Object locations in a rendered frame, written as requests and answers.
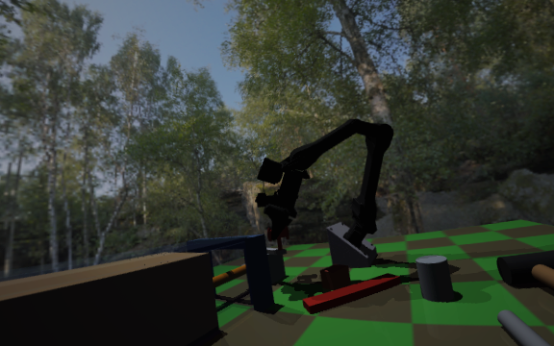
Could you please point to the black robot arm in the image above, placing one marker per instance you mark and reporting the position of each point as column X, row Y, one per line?
column 377, row 138

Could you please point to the black mallet with brown wooden handle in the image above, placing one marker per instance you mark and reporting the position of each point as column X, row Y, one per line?
column 527, row 268

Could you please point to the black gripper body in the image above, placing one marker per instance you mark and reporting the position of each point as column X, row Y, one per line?
column 285, row 203

